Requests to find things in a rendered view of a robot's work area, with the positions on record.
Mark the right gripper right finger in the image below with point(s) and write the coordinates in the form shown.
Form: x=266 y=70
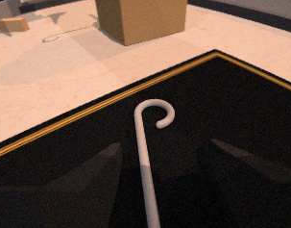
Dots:
x=258 y=191

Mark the black rectangular mat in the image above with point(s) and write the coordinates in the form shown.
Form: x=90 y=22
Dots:
x=214 y=95

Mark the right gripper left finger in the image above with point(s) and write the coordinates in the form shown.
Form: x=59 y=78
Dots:
x=80 y=198

